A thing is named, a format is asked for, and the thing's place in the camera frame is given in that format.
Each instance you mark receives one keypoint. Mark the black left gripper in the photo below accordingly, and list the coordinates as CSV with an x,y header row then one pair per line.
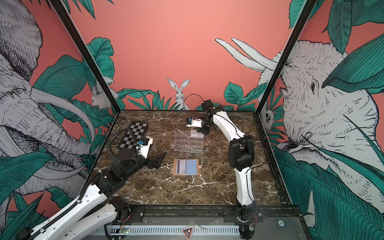
x,y
152,164

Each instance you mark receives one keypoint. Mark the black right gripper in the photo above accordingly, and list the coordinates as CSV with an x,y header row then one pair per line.
x,y
203,130

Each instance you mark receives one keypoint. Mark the white pink credit card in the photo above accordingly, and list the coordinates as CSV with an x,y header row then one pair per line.
x,y
196,134

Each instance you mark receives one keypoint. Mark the clear acrylic organizer box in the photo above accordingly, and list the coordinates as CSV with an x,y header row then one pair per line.
x,y
184,143

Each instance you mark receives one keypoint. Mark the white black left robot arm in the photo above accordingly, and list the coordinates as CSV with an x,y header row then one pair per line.
x,y
96,206

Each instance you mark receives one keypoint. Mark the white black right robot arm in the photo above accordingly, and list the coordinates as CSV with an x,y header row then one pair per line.
x,y
241,154

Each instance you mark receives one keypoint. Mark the black white checkered board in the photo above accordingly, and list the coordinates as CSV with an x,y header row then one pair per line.
x,y
138,132

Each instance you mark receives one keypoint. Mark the red triangle warning sticker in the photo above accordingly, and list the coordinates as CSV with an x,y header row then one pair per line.
x,y
187,232

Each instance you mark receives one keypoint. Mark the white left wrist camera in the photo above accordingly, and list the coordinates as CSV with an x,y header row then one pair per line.
x,y
145,145

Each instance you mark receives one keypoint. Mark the black front mounting rail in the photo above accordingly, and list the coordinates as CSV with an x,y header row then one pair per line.
x,y
229,213

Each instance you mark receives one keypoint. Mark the white perforated cable tray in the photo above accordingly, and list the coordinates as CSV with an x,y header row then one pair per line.
x,y
170,230

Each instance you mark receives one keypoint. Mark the black corner frame post right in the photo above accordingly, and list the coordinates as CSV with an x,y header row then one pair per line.
x,y
298,27

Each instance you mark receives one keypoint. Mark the black corner frame post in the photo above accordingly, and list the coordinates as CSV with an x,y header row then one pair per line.
x,y
67,21
298,27

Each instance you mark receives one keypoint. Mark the black corner frame post left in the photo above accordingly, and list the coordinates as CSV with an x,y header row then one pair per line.
x,y
67,21

